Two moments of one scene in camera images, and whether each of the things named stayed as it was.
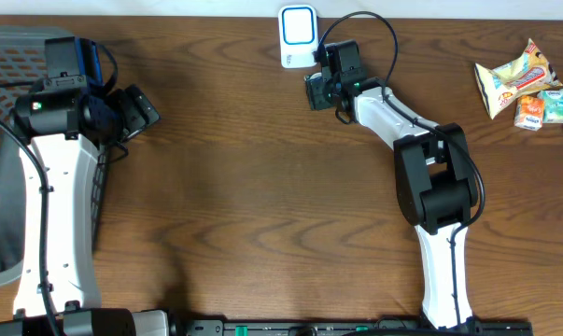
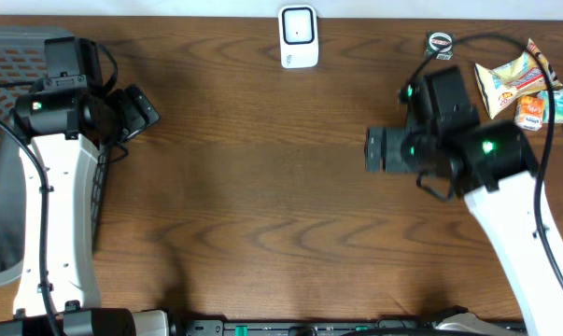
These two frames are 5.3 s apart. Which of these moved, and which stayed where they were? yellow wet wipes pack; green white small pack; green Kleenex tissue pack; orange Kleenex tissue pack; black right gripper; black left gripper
Moved: black right gripper; green white small pack
Stayed: yellow wet wipes pack; orange Kleenex tissue pack; black left gripper; green Kleenex tissue pack
